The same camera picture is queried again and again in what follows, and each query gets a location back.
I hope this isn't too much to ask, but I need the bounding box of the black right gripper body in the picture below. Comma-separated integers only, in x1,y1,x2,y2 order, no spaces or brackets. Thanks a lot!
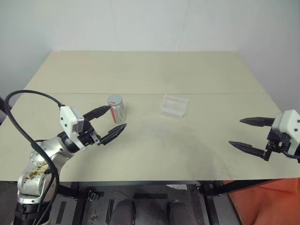
265,127,292,153

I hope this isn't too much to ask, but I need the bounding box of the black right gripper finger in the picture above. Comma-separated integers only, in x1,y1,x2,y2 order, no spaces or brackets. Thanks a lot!
239,116,276,128
228,140,273,162

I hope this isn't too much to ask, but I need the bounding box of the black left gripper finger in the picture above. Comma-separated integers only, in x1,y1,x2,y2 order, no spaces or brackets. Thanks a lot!
99,123,128,146
82,105,112,121

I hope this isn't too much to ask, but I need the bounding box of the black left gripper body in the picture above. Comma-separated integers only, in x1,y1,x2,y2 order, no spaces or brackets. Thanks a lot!
78,120,104,147

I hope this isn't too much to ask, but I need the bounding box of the grey round container lid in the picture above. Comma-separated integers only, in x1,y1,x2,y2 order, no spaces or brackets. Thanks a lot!
107,94,124,107

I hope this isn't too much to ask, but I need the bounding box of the clear plastic container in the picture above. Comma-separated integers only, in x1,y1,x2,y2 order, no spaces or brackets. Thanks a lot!
161,93,190,120

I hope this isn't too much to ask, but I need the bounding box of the orange cloth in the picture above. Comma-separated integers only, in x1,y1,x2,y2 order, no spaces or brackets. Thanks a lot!
222,178,300,225

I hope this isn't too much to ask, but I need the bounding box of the dark rounded shape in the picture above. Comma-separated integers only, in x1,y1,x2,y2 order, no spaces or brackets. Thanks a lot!
166,199,192,225
109,192,137,225

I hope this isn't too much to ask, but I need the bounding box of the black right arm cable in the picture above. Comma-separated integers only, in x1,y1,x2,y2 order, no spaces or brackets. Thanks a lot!
282,150,300,164

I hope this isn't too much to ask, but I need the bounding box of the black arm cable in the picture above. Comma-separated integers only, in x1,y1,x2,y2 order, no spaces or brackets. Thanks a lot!
4,90,65,225
282,150,300,164

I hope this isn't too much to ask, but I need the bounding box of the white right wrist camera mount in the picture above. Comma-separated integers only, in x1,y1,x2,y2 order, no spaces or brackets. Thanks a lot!
271,109,300,157

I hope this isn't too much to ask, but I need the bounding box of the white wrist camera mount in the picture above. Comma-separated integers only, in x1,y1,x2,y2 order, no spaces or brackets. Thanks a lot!
271,109,300,157
59,105,86,150

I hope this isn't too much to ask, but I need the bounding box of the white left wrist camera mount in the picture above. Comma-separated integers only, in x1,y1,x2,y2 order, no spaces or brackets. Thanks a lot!
59,105,86,150

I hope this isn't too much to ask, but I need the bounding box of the black metal table frame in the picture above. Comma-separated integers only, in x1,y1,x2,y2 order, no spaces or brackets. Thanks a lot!
55,179,285,225

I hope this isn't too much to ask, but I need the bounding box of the grey metal base plate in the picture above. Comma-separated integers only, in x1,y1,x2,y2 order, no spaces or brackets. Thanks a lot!
79,184,205,225

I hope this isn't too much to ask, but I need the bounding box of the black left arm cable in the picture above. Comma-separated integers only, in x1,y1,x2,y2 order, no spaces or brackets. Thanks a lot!
4,90,65,225

